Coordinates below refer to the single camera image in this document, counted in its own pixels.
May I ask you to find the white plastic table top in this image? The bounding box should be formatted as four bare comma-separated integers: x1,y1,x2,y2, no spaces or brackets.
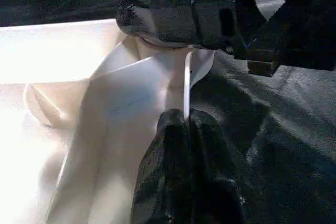
0,18,216,224

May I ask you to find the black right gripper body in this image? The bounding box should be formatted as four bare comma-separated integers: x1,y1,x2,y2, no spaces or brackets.
226,0,336,78

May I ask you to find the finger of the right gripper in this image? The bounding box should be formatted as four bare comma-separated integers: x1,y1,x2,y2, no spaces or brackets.
115,0,239,49

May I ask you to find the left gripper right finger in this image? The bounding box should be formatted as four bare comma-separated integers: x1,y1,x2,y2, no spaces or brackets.
189,110,263,224

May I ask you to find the black work mat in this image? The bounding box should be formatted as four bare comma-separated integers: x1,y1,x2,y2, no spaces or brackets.
0,0,336,224

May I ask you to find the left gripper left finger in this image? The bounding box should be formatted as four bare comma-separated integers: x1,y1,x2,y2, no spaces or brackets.
130,109,194,224

